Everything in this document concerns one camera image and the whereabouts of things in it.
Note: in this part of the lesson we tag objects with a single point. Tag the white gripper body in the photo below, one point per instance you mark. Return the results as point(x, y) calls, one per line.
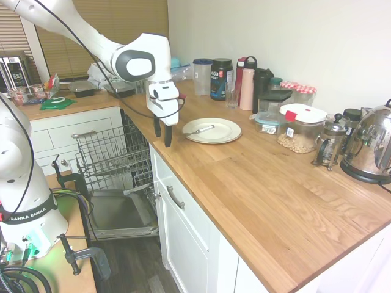
point(162, 103)

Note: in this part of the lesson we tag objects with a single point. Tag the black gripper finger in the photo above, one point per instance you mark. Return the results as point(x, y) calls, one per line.
point(157, 128)
point(168, 135)

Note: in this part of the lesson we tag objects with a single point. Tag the silver metal fork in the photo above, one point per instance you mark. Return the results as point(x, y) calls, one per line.
point(200, 130)

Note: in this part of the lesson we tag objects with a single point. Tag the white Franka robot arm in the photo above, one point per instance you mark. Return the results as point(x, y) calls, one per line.
point(91, 33)

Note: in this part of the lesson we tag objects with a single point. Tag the lower dishwasher rack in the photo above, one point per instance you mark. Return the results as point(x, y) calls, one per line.
point(146, 189)

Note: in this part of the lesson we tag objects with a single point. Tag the steel dishwasher door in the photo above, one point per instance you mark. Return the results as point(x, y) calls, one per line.
point(119, 213)

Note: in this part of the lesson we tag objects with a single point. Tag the grey cutlery basket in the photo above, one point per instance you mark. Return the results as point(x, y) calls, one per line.
point(140, 88)

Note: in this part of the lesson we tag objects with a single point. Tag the clear zip bag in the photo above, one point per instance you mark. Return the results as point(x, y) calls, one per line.
point(182, 74)

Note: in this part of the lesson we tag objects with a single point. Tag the black food container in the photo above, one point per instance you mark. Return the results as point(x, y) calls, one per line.
point(83, 90)
point(120, 91)

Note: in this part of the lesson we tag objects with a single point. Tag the teal bread box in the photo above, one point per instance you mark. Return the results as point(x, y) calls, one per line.
point(175, 62)

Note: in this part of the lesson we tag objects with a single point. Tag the clear pitcher blue lid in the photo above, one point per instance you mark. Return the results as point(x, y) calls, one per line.
point(202, 79)

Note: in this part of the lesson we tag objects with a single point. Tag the white gold-rimmed plate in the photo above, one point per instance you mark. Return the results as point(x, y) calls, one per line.
point(220, 134)

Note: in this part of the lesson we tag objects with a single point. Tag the black protein powder tub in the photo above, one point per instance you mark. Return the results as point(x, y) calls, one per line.
point(220, 82)

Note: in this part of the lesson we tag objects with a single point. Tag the clear drinking glass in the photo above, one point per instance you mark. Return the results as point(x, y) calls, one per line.
point(232, 97)

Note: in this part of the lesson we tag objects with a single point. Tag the white plastic bag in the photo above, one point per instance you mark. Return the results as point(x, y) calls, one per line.
point(96, 76)

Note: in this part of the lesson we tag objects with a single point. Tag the red water bottle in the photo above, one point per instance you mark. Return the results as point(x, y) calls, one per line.
point(239, 76)

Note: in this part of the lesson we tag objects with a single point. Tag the pink bottle black cap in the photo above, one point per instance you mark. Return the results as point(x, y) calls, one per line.
point(247, 88)

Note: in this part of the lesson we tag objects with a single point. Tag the brown window blinds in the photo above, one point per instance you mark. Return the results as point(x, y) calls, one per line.
point(122, 18)

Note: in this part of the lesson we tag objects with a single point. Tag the glass container teal rim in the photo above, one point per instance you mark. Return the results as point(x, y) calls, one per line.
point(265, 123)

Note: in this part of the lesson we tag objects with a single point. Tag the white drawer cabinet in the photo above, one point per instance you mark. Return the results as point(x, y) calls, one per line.
point(58, 134)

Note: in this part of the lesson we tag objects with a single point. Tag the black travel tumbler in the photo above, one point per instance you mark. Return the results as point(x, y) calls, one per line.
point(260, 85)

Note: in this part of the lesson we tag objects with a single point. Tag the tall black bar clamp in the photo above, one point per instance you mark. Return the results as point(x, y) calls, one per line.
point(80, 195)

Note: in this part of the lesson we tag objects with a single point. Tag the green plastic lid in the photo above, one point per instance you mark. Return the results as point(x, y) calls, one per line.
point(56, 103)

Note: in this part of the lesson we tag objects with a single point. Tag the white base cabinet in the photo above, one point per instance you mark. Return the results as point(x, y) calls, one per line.
point(189, 244)

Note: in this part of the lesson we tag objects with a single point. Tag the red green snack bag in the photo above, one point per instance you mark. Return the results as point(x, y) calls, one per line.
point(52, 83)

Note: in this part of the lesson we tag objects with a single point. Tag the clear container black lid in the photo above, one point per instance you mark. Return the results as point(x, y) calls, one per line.
point(273, 99)

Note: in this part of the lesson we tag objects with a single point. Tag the jar teal lid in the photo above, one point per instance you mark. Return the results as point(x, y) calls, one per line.
point(275, 83)

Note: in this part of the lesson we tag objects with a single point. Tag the jar red gingham lid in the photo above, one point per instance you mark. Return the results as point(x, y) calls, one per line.
point(288, 86)
point(306, 93)

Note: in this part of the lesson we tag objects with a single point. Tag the pack of yogurt cups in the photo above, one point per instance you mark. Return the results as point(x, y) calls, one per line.
point(26, 93)

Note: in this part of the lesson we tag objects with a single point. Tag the grey bar clamp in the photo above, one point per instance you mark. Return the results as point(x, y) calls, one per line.
point(99, 259)

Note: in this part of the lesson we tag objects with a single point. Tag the silver microwave oven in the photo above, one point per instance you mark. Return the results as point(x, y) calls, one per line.
point(15, 73)

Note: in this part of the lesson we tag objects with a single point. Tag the glass French press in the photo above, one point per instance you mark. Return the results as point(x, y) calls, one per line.
point(331, 143)

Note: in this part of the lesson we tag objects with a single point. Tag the glass jar black lid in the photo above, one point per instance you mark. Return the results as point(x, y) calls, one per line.
point(352, 117)

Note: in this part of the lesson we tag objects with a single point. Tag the stainless steel electric kettle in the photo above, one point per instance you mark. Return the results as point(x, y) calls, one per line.
point(369, 143)

